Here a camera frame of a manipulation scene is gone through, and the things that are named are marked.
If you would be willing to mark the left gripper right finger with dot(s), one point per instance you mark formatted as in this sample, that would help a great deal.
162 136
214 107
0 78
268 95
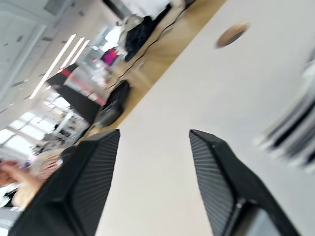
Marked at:
229 186

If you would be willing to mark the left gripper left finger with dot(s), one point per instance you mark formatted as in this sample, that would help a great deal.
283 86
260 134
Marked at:
81 186

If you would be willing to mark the striped T-shirt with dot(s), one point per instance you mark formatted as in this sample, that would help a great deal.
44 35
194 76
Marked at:
292 127

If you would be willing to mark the person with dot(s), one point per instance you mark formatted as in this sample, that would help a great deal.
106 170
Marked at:
17 179

